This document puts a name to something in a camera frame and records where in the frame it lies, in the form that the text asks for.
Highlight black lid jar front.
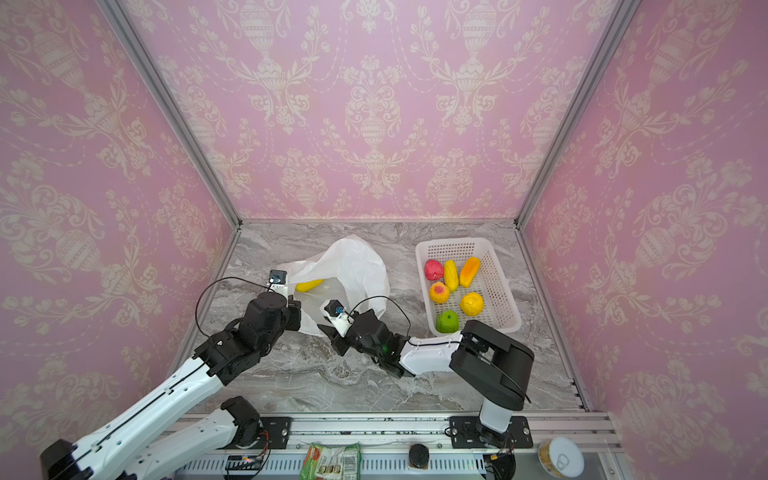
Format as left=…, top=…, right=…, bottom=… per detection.
left=408, top=444, right=430, bottom=470

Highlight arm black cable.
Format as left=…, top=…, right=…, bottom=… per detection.
left=347, top=295, right=532, bottom=403
left=194, top=275, right=271, bottom=338

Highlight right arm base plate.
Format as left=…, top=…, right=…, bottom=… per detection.
left=444, top=415, right=534, bottom=450

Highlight aluminium corner post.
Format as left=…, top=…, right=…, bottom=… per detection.
left=515, top=0, right=641, bottom=231
left=96, top=0, right=242, bottom=230

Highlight pink red fruit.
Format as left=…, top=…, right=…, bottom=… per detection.
left=423, top=259, right=444, bottom=282

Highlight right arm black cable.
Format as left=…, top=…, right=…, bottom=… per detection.
left=347, top=295, right=532, bottom=403

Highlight tin can pull tab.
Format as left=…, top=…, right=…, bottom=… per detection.
left=537, top=437, right=585, bottom=479

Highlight white plastic bag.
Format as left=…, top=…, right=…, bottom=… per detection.
left=276, top=235, right=390, bottom=336

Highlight green snack packet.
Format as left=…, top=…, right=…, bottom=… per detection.
left=300, top=443, right=362, bottom=480

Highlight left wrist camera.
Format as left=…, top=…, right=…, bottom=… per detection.
left=268, top=269, right=288, bottom=298

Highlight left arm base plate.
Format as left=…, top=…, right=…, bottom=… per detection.
left=233, top=416, right=292, bottom=450

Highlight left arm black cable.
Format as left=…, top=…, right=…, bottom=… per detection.
left=194, top=275, right=271, bottom=338

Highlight yellow banana fruit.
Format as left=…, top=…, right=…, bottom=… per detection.
left=295, top=279, right=324, bottom=293

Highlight left aluminium corner post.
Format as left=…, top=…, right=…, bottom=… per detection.
left=96, top=0, right=242, bottom=230

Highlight white perforated plastic basket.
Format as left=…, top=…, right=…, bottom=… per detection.
left=415, top=237, right=522, bottom=336

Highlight aluminium front rail frame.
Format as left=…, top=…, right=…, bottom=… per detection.
left=161, top=411, right=633, bottom=479

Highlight yellow orange round fruit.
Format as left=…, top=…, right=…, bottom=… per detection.
left=460, top=292, right=485, bottom=317

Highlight orange mango fruit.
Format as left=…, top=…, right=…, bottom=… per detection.
left=459, top=257, right=482, bottom=288

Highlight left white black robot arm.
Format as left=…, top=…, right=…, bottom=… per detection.
left=40, top=291, right=302, bottom=479

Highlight right aluminium corner post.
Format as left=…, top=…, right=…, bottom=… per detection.
left=515, top=0, right=641, bottom=231

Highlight yellow red peach fruit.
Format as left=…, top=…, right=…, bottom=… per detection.
left=429, top=281, right=451, bottom=304

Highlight green fruit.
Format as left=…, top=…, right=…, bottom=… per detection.
left=435, top=310, right=460, bottom=334

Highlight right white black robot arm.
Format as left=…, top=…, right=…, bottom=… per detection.
left=320, top=300, right=535, bottom=449

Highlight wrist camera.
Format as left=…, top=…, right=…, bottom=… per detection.
left=322, top=299, right=353, bottom=338
left=268, top=269, right=288, bottom=298

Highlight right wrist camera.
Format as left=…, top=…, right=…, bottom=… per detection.
left=322, top=299, right=353, bottom=338

